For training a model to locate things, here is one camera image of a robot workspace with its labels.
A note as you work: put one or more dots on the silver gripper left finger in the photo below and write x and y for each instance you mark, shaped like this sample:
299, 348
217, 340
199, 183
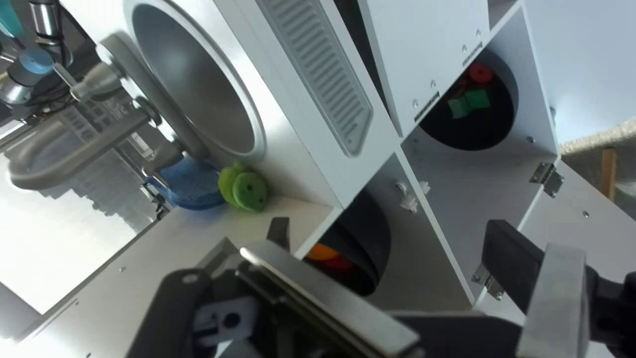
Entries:
331, 298

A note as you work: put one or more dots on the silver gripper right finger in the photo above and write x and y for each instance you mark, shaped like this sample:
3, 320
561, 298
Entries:
557, 298

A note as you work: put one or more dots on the red toy piece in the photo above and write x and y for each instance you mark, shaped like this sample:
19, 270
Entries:
339, 264

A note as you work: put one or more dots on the orange toy piece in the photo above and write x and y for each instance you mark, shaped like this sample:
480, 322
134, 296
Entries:
323, 250

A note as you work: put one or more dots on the black round dish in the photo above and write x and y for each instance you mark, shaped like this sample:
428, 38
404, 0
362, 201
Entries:
444, 131
368, 231

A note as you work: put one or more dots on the white crumpled scrap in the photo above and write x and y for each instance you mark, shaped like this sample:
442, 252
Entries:
412, 195

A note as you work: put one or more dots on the wooden folding chair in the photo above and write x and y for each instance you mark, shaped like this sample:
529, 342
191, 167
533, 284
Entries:
609, 173

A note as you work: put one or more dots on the green round toy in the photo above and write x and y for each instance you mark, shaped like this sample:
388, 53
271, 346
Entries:
243, 187

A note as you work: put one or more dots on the white toy kitchen body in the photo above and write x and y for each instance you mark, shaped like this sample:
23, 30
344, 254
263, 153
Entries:
285, 159

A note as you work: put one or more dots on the blue round toy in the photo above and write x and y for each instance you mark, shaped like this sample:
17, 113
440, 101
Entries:
191, 185

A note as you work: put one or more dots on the green block toy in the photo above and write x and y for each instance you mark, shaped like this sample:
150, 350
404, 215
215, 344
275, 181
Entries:
478, 99
456, 109

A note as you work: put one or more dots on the grey vent grille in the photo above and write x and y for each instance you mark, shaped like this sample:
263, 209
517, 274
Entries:
319, 65

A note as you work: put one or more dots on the red round toy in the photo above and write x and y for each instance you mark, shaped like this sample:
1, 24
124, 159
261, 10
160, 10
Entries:
480, 71

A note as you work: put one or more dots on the grey toy faucet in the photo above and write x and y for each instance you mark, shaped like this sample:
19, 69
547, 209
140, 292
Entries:
86, 141

